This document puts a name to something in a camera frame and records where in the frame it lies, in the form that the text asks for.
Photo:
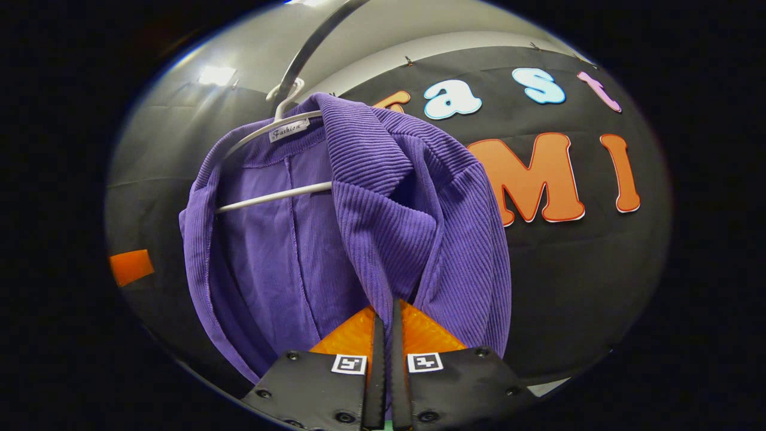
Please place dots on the black clothes rack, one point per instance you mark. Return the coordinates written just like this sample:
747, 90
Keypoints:
314, 45

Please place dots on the ceiling light panel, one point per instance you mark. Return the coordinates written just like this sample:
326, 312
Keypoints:
216, 75

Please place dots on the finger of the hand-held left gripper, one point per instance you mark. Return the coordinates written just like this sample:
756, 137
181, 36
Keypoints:
131, 267

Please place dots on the black backdrop cloth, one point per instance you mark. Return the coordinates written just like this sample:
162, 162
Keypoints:
586, 269

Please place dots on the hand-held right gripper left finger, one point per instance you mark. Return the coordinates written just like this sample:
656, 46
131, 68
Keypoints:
378, 371

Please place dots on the white clothes hanger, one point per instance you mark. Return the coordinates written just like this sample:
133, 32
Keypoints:
269, 197

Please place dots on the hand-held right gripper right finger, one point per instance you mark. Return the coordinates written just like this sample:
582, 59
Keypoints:
400, 371

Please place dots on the purple ribbed shirt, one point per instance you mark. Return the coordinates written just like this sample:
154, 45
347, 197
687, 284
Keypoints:
383, 227

